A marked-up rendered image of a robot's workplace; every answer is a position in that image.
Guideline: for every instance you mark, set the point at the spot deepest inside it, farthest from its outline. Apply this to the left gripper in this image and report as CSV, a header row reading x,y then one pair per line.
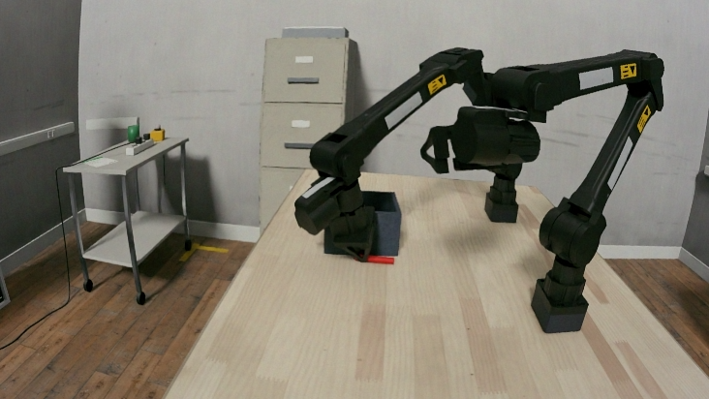
x,y
438,137

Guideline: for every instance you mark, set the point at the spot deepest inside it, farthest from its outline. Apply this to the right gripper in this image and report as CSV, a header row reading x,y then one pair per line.
x,y
362,228

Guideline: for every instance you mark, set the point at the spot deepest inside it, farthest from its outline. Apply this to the red cylindrical peg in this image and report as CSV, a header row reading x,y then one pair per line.
x,y
380,259

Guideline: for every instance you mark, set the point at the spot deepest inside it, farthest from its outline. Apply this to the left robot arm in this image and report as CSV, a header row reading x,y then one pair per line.
x,y
484,134

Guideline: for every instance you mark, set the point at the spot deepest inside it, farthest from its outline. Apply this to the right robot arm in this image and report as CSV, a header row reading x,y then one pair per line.
x,y
338,156

